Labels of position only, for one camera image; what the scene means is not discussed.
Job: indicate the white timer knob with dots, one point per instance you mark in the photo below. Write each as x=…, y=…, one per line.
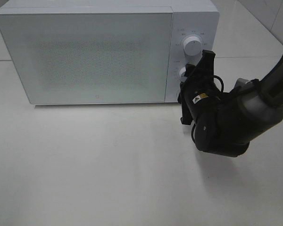
x=181, y=74

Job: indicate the white microwave oven body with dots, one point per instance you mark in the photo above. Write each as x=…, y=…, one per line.
x=189, y=17

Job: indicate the round white door button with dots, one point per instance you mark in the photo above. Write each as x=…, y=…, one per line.
x=177, y=94

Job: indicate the upper white power knob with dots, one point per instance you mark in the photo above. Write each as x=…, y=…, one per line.
x=192, y=45

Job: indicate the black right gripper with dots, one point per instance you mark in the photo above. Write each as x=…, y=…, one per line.
x=200, y=84

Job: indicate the white microwave door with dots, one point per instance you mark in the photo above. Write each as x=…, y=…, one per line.
x=64, y=59

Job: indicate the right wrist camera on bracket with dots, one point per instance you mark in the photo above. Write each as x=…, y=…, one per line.
x=242, y=82

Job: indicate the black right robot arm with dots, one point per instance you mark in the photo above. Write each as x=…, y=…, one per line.
x=224, y=123

